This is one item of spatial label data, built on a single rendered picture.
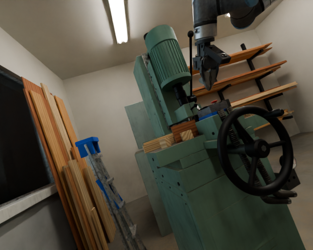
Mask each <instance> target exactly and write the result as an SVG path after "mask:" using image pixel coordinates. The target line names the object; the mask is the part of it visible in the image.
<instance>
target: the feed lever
mask: <svg viewBox="0 0 313 250"><path fill-rule="evenodd" d="M193 35H194V32H193V31H192V30H190V31H189V32H188V33H187V36H188V37H189V50H190V74H191V76H192V37H193ZM187 99H188V102H189V103H191V102H195V103H196V102H197V97H196V96H195V95H194V94H193V95H192V79H191V80H190V95H189V96H187Z"/></svg>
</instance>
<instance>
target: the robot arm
mask: <svg viewBox="0 0 313 250"><path fill-rule="evenodd" d="M276 1H277V0H192V11H193V27H194V40H197V42H196V43H195V46H197V56H195V57H194V58H192V60H193V69H194V70H199V72H200V75H201V77H200V78H199V82H200V83H202V84H204V86H205V88H206V89H207V90H208V91H210V90H211V89H212V87H213V85H214V83H215V80H216V78H217V75H218V71H219V64H226V63H229V62H230V60H231V57H230V56H229V55H228V54H226V53H225V52H223V51H222V50H221V49H219V48H218V47H216V46H215V45H210V44H211V43H210V42H213V41H215V36H217V16H220V15H223V14H227V13H229V15H230V19H231V24H232V25H233V27H234V28H236V29H245V28H247V27H249V26H250V25H251V24H252V23H253V21H254V20H255V18H256V17H257V16H258V15H259V14H261V13H262V12H263V11H265V9H266V8H268V7H269V6H270V5H272V4H273V3H274V2H276ZM209 68H210V69H209ZM208 69H209V70H208ZM207 70H208V72H207Z"/></svg>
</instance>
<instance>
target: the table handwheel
mask: <svg viewBox="0 0 313 250"><path fill-rule="evenodd" d="M267 112H269V111H268V110H266V109H264V108H261V107H258V106H243V107H239V108H237V109H235V110H233V111H232V112H230V113H229V114H228V115H227V116H226V118H225V119H224V120H223V122H222V124H221V126H220V129H219V132H218V138H217V152H218V157H219V161H220V164H221V167H222V168H223V170H224V172H225V174H226V176H227V177H228V178H229V180H230V181H231V182H232V183H233V184H234V185H235V186H236V187H237V188H239V189H240V190H242V191H243V192H245V193H248V194H251V195H254V196H268V195H272V194H274V193H276V192H278V191H279V190H280V189H281V188H282V187H283V186H284V185H285V184H286V183H287V181H288V179H289V177H290V175H291V172H292V169H293V163H294V153H293V146H292V142H291V139H290V137H289V134H288V132H287V130H286V128H285V127H284V125H283V124H282V123H281V121H280V120H279V119H278V118H277V117H276V118H267V119H266V120H267V121H268V122H269V123H270V124H271V125H272V126H273V127H274V129H275V130H276V132H277V134H278V136H279V138H280V141H277V142H273V143H267V142H266V141H265V140H264V139H253V138H252V137H251V136H250V135H249V134H248V133H247V131H246V130H245V129H244V128H243V126H242V125H241V124H240V122H239V121H238V120H237V118H239V117H240V116H242V115H245V114H255V115H258V116H261V117H263V114H265V113H267ZM263 118H264V117H263ZM232 124H234V125H235V126H236V127H237V129H238V130H239V131H240V132H241V134H242V135H243V136H244V138H245V139H246V140H247V142H246V143H245V144H241V145H240V146H239V147H238V148H235V147H234V145H227V137H228V133H229V130H230V127H231V126H232ZM277 146H282V149H283V162H282V167H281V170H280V172H279V174H278V176H277V177H276V179H275V180H274V181H273V182H271V183H270V184H268V185H266V186H262V187H256V186H254V182H255V175H256V169H257V164H258V159H259V158H266V157H267V156H268V155H269V153H270V148H273V147H277ZM238 153H240V154H247V155H248V156H249V157H251V158H252V160H251V167H250V173H249V178H248V183H246V182H245V181H243V180H242V179H241V178H240V177H239V176H238V175H237V173H236V172H235V171H234V169H233V167H232V165H231V163H230V160H229V157H228V154H238Z"/></svg>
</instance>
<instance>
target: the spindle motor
mask: <svg viewBox="0 0 313 250"><path fill-rule="evenodd" d="M145 45H146V47H147V50H148V53H149V55H150V58H151V61H152V63H153V66H154V69H155V72H156V75H157V77H158V80H159V83H160V86H161V89H162V91H170V90H173V88H172V86H173V85H175V84H177V83H180V82H182V84H183V85H185V84H186V83H188V82H189V81H190V80H191V79H192V76H191V74H190V71H189V69H188V66H187V64H186V61H185V59H184V56H183V53H182V51H181V48H180V46H179V43H178V40H177V38H176V35H175V33H174V30H173V28H172V27H170V26H169V25H159V26H157V27H155V28H153V29H152V30H151V31H150V32H149V33H148V34H147V35H146V38H145Z"/></svg>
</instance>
